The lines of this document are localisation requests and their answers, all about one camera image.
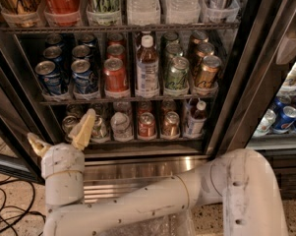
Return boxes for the green can bottom shelf left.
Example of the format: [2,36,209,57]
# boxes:
[62,115,79,142]

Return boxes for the green can middle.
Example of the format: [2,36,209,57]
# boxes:
[165,43,184,61]

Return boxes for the stainless fridge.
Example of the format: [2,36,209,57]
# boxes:
[0,0,296,199]

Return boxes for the blue pepsi can left front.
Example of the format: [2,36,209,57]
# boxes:
[34,61,67,95]

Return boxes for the gold can middle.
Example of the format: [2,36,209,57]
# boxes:
[192,42,214,63]

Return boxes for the red coke can middle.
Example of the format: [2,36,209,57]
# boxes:
[106,44,126,60]

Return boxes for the red coke can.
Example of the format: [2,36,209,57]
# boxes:
[106,44,126,60]
[107,32,125,45]
[103,58,129,92]

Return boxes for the red coke can rear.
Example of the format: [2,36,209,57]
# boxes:
[107,32,125,45]

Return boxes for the red can bottom shelf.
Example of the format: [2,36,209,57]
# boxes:
[138,112,155,139]

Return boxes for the black cables on floor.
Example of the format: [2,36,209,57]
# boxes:
[0,170,47,236]

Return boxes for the gold tall can top shelf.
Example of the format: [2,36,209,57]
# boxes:
[0,0,41,28]

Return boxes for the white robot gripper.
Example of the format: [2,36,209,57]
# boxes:
[27,108,95,179]

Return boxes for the silver can right fridge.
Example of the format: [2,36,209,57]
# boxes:
[254,109,276,137]

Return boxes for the tea bottle bottom shelf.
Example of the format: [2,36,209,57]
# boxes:
[185,100,207,138]

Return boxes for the clear water bottle top left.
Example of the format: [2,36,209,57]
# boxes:
[127,0,160,26]

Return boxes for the clear water bottle top right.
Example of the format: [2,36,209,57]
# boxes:
[163,0,201,25]

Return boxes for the right fridge glass door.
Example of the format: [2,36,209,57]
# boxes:
[218,0,296,154]

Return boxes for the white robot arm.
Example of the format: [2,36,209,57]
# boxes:
[28,109,288,236]

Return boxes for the blue pepsi can left rear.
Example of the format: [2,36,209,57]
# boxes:
[45,33,65,48]

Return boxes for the gold can front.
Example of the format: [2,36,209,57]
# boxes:
[195,55,221,89]

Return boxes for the green can front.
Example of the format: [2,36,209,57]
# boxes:
[165,56,189,90]

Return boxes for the green tall can top shelf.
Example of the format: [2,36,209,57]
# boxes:
[87,0,122,26]

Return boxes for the green can rear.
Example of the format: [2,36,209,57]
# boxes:
[161,31,180,45]

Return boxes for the blue pepsi can column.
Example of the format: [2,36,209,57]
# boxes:
[72,45,93,63]
[78,33,98,48]

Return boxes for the clear plastic bin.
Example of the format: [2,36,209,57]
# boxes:
[98,210,196,236]

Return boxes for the clear water bottle bottom shelf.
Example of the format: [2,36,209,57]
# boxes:
[110,112,133,142]

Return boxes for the blue pepsi can left middle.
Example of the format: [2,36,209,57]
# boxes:
[43,46,64,65]

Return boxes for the brown tea bottle white cap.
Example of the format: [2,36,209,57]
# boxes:
[136,35,159,98]

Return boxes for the blue pepsi can right fridge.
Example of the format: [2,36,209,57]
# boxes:
[272,106,296,134]

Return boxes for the red coke can front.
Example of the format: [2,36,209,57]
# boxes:
[103,58,129,92]

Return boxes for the large coca-cola can top shelf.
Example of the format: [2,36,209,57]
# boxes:
[45,0,80,27]

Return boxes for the gold can bottom shelf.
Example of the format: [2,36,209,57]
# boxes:
[161,111,180,138]

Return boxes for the gold can rear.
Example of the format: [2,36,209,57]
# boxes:
[189,30,208,45]

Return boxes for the blue pepsi can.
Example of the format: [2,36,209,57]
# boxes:
[34,61,67,95]
[43,46,64,65]
[71,59,98,94]
[45,33,65,48]

